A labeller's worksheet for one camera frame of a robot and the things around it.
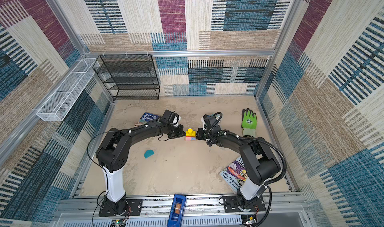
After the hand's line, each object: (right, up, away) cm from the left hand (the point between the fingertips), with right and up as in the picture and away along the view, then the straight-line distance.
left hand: (187, 132), depth 94 cm
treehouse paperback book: (+26, -21, -13) cm, 36 cm away
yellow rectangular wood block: (+4, -1, 0) cm, 4 cm away
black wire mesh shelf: (-42, +38, +15) cm, 59 cm away
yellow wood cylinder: (+2, +2, -2) cm, 3 cm away
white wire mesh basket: (-59, +16, -22) cm, 65 cm away
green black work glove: (+42, +5, +9) cm, 43 cm away
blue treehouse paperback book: (-28, +8, +11) cm, 32 cm away
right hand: (+6, -2, -1) cm, 6 cm away
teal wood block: (-23, -12, -2) cm, 26 cm away
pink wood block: (+1, -4, 0) cm, 4 cm away
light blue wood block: (+4, -4, 0) cm, 6 cm away
